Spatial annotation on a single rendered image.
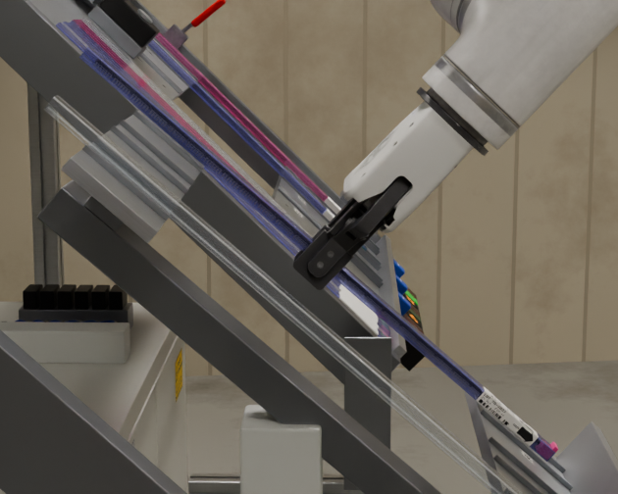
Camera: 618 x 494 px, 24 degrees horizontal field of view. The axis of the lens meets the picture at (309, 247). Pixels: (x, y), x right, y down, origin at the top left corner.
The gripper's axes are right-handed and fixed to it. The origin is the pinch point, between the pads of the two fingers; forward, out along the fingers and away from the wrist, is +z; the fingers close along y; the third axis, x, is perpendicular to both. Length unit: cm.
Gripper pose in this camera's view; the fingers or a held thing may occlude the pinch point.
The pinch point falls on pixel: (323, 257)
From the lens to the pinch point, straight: 116.6
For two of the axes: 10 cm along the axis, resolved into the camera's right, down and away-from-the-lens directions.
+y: -0.3, 1.9, -9.8
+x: 7.3, 6.7, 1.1
